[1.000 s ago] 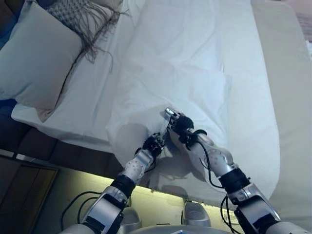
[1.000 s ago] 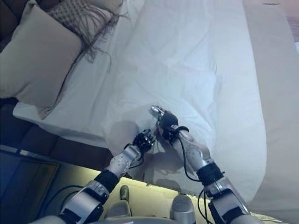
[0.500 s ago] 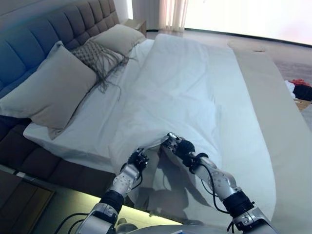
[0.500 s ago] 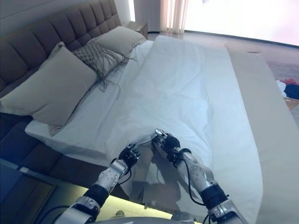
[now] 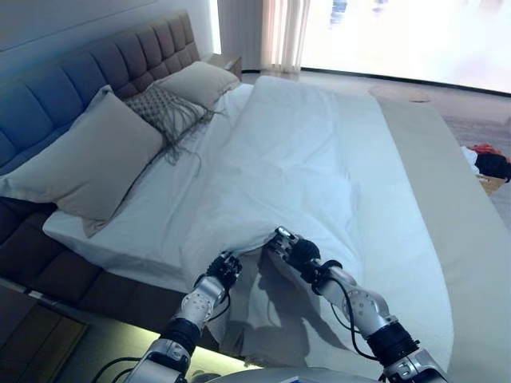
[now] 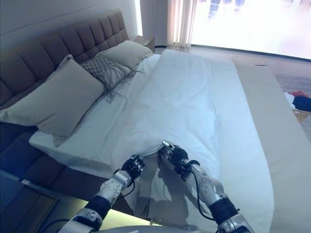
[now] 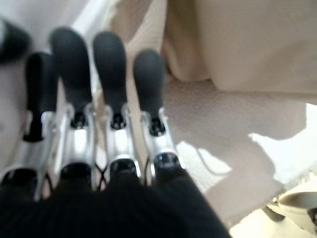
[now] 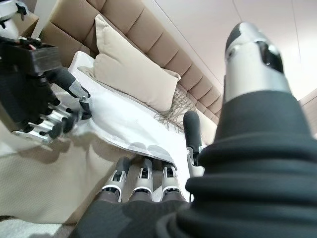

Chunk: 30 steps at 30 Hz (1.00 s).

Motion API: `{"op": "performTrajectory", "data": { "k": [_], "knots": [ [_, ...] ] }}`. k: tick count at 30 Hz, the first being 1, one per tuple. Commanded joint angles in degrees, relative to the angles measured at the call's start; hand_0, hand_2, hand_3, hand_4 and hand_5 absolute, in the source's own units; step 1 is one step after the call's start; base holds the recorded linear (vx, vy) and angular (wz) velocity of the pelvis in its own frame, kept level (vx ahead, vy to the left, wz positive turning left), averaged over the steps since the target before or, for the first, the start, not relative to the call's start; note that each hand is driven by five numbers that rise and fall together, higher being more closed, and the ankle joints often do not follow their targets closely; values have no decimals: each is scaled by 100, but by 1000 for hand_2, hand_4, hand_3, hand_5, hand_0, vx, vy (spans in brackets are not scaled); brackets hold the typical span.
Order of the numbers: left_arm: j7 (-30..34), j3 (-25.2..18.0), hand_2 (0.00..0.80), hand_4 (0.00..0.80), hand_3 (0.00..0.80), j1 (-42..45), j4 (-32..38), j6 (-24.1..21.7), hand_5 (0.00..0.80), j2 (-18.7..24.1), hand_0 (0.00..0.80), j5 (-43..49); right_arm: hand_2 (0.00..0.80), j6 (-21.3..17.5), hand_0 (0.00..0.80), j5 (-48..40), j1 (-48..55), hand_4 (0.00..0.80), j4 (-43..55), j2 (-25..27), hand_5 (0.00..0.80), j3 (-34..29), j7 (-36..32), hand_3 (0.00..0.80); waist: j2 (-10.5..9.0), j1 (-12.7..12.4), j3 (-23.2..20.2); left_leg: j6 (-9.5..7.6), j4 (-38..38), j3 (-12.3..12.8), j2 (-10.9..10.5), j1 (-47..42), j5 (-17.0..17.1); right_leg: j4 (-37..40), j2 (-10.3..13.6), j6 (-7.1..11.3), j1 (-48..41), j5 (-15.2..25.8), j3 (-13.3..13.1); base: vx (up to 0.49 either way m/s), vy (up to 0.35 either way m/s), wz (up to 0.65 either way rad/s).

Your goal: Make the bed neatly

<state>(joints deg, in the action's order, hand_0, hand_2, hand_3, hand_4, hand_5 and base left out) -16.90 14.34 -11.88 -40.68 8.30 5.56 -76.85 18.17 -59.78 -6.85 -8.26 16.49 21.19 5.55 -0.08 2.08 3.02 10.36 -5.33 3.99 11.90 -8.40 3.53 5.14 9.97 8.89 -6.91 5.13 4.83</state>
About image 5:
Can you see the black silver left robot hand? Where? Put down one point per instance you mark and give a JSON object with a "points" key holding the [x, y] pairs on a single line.
{"points": [[225, 269]]}

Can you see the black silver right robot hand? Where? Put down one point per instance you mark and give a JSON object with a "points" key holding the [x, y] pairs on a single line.
{"points": [[301, 251]]}

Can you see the white duvet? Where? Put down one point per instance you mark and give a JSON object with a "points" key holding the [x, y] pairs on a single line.
{"points": [[299, 159]]}

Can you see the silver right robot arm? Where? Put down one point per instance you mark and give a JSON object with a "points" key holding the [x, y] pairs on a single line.
{"points": [[367, 311]]}

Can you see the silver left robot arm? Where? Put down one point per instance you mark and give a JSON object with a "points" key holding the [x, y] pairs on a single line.
{"points": [[191, 311]]}

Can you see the white bed sheet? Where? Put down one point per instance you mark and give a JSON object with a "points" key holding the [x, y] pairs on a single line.
{"points": [[151, 207]]}

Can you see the grey robot torso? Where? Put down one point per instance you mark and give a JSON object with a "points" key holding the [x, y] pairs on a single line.
{"points": [[299, 371]]}

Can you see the beige bedspread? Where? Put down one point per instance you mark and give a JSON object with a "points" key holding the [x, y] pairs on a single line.
{"points": [[459, 199]]}

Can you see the beige pillow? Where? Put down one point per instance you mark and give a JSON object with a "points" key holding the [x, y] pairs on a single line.
{"points": [[88, 167], [199, 80]]}

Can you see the grey fringed woven cushion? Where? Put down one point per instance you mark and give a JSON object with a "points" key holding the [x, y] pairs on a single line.
{"points": [[155, 105]]}

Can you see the wooden bedside table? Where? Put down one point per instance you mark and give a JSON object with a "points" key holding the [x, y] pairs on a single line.
{"points": [[229, 61]]}

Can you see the dark nightstand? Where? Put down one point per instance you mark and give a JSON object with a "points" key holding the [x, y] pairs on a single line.
{"points": [[28, 339]]}

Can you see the pile of clothes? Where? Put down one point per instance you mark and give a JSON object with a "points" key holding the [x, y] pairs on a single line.
{"points": [[493, 159]]}

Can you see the beige curtain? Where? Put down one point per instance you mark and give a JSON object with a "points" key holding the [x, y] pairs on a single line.
{"points": [[285, 32]]}

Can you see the bright window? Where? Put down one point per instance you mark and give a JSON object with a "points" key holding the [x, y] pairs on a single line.
{"points": [[407, 36]]}

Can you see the brown tufted headboard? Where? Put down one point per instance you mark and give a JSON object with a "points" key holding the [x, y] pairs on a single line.
{"points": [[60, 91]]}

